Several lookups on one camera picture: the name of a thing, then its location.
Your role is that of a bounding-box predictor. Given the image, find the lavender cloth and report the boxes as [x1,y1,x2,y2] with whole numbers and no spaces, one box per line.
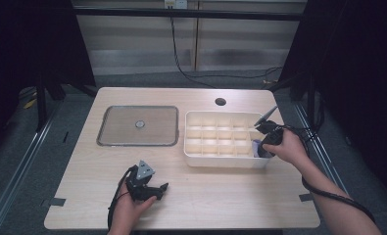
[251,139,265,159]

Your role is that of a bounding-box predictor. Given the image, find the grey tape piece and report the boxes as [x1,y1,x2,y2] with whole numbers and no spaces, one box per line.
[48,197,67,208]
[298,193,316,204]

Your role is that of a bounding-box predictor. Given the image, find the white wall outlet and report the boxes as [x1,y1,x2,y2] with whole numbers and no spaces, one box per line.
[164,0,189,10]

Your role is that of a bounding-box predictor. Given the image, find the metal floor rail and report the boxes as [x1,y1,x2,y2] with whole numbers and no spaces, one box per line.
[0,97,63,235]
[293,103,371,235]

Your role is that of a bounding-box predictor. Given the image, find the dark curtain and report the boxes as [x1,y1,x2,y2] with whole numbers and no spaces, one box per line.
[278,0,387,207]
[0,0,97,158]

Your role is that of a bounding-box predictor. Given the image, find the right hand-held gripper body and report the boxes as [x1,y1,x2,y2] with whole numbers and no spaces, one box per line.
[253,105,284,148]

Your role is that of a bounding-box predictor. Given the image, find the person's right hand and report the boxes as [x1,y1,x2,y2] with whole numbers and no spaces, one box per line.
[263,129,310,171]

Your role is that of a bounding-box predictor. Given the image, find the black horizontal frame bar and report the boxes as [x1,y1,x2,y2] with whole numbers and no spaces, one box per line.
[72,8,308,23]

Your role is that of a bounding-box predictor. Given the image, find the black floor cables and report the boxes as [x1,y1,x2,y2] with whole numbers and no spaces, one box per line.
[298,120,326,148]

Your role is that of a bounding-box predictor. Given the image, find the black wall cable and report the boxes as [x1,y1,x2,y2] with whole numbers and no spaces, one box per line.
[169,16,283,90]

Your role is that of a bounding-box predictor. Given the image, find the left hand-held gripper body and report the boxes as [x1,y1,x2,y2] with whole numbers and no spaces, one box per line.
[125,159,160,203]

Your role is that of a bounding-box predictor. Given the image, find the hand-held gripper cable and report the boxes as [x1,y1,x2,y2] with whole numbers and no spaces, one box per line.
[277,125,376,224]
[106,164,139,231]

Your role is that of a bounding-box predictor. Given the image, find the black metal stand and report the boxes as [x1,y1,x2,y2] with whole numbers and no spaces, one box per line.
[35,74,48,133]
[307,74,316,128]

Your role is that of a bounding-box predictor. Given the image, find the yellow floor object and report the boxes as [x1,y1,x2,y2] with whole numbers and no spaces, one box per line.
[23,97,38,111]

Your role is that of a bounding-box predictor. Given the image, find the person's left hand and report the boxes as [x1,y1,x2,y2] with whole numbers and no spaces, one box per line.
[110,185,158,230]

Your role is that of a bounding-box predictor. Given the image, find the right hand-held gripper cable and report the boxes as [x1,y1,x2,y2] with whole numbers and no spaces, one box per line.
[277,125,376,224]

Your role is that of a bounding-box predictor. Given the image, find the white compartment storage box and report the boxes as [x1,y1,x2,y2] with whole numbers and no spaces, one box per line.
[183,110,275,169]

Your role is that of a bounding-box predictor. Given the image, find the left hand-held gripper cable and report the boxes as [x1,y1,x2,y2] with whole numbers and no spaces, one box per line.
[106,164,139,231]

